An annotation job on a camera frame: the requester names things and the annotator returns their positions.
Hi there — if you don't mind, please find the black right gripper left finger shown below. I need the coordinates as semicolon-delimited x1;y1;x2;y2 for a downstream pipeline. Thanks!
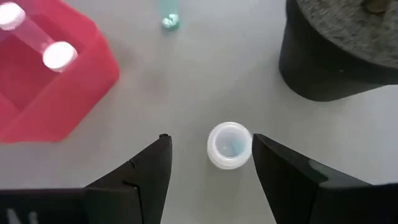
83;133;173;224

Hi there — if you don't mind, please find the tall blue-tinted medicine bottle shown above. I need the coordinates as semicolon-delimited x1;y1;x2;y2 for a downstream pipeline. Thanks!
0;1;79;73

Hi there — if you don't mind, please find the grey table mat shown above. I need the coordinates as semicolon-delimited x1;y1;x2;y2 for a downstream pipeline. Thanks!
0;0;398;224

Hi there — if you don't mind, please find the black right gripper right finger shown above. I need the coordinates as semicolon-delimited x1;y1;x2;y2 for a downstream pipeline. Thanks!
252;133;374;224

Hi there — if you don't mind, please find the small teal medicine bottle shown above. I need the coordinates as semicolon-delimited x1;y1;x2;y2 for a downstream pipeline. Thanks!
158;0;182;32

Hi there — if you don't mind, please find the white opaque medicine bottle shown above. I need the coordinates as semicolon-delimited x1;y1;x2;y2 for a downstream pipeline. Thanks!
206;121;253;170

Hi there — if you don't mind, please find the black plant pot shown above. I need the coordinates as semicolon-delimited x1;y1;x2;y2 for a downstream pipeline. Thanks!
278;0;398;102

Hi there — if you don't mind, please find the pink plastic bin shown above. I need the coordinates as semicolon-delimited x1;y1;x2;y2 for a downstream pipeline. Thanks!
0;0;121;144

